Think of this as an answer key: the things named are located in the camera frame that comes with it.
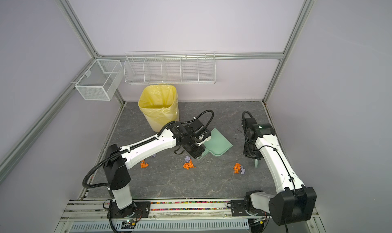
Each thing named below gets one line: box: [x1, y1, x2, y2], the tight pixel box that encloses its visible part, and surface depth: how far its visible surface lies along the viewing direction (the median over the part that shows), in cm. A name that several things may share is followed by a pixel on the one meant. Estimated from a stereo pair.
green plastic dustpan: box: [197, 127, 234, 160], surface depth 85 cm
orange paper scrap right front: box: [233, 162, 242, 175], surface depth 87 cm
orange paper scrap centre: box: [183, 158, 196, 170], surface depth 89 cm
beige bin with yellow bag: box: [137, 84, 180, 133], surface depth 96 cm
